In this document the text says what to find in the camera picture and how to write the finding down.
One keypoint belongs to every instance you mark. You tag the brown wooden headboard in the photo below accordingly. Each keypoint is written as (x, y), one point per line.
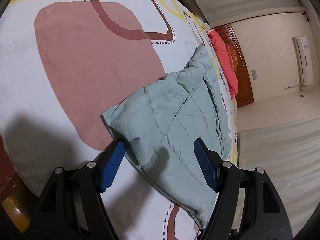
(245, 94)

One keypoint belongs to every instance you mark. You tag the coral red pillow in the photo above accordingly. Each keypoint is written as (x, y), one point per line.
(224, 60)

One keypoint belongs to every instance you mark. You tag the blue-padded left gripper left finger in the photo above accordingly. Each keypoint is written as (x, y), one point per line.
(107, 165)

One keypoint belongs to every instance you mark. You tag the white wall air conditioner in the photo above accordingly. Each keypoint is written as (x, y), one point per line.
(304, 59)

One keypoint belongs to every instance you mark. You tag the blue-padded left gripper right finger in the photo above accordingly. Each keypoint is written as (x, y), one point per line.
(210, 164)

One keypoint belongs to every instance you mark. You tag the patterned white bed sheet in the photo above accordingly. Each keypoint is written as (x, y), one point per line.
(65, 62)

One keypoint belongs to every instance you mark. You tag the grey wall socket panel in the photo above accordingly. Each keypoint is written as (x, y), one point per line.
(254, 74)

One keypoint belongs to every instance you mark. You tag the light green puffer jacket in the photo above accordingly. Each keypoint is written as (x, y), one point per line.
(160, 123)

